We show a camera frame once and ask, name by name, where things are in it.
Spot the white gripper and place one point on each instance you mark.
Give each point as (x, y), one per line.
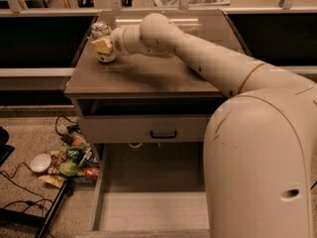
(116, 43)

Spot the silver 7up can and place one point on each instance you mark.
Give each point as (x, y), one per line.
(100, 30)

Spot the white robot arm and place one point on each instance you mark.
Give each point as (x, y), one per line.
(258, 145)

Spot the grey drawer cabinet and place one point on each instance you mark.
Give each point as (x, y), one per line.
(139, 85)

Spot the open middle drawer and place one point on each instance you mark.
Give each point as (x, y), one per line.
(152, 191)

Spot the black power adapter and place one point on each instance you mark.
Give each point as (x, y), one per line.
(67, 138)

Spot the green chip bag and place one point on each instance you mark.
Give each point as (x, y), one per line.
(70, 166)

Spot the white bowl on floor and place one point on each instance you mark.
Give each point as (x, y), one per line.
(41, 163)

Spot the yellow snack bag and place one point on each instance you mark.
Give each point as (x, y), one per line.
(56, 181)

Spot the black stand base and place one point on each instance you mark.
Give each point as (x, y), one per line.
(41, 223)

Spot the black drawer handle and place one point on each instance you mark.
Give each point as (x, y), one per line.
(157, 135)

